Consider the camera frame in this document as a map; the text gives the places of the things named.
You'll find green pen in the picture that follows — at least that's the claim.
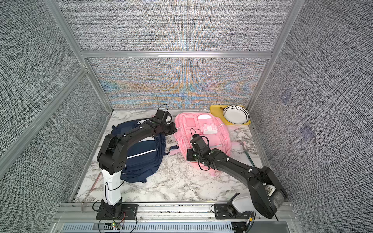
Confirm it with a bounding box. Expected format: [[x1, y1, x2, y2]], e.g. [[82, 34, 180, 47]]
[[240, 141, 255, 167]]

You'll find white vented cable duct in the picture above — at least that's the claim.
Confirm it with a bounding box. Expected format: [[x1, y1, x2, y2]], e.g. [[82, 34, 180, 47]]
[[61, 222, 234, 233]]

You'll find white dotted bowl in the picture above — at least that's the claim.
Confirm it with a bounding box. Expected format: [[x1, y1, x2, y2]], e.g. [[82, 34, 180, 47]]
[[223, 105, 250, 124]]

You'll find pink backpack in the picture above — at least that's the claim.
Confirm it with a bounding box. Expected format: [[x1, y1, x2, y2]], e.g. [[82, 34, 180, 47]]
[[174, 112, 232, 160]]

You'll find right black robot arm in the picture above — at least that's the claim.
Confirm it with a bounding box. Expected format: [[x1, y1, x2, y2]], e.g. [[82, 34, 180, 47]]
[[188, 134, 288, 219]]

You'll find navy blue backpack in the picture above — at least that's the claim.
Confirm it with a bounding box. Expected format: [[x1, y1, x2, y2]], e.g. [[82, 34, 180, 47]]
[[111, 118, 169, 183]]

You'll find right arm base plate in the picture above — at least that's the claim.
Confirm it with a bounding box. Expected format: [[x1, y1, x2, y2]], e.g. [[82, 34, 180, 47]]
[[211, 203, 254, 220]]

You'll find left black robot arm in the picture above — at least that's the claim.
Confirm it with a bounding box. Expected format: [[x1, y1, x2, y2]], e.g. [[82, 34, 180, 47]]
[[96, 109, 177, 220]]

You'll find yellow tray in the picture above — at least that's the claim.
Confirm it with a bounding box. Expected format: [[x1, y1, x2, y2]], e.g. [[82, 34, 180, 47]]
[[210, 105, 251, 125]]

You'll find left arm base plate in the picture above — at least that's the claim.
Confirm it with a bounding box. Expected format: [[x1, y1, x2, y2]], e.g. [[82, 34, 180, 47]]
[[96, 203, 139, 220]]

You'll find pink pencil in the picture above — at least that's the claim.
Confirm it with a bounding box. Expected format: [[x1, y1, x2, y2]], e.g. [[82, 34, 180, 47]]
[[82, 173, 102, 203]]

